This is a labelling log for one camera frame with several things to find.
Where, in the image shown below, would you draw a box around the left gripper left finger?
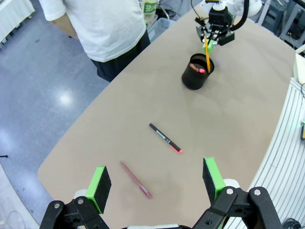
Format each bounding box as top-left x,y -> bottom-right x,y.
39,165 -> 112,229

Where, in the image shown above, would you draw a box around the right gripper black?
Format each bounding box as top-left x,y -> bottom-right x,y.
195,9 -> 235,53

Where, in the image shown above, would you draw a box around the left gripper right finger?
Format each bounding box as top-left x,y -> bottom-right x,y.
192,157 -> 283,229

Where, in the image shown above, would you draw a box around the yellow pencil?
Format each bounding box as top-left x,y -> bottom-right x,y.
203,35 -> 211,73

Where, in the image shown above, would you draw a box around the pink pen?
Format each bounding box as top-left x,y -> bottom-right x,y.
119,161 -> 153,199

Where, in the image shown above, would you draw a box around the person's right forearm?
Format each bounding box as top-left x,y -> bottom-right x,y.
51,14 -> 79,39

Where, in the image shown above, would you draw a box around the black mesh pen holder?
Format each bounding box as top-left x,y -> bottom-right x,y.
181,53 -> 215,91

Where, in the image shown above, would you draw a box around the black pen with red cap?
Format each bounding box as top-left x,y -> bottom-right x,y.
149,123 -> 183,154

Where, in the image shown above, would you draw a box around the clear plastic storage bin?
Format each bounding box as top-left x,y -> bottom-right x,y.
146,18 -> 177,43

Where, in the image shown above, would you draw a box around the jug with green label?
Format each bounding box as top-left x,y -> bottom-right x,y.
142,0 -> 160,27

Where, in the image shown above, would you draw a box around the white ribbed panel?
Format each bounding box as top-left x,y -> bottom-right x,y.
224,83 -> 305,229

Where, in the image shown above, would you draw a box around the person in white T-shirt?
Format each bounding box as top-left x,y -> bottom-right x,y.
39,0 -> 151,83

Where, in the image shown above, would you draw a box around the table with white cloth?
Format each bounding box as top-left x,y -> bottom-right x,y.
0,0 -> 36,46

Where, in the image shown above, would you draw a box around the right arm thick black cable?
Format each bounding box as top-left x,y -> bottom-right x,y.
228,0 -> 250,31

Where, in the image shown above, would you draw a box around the grey metal frame rack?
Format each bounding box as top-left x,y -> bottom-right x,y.
258,0 -> 305,50

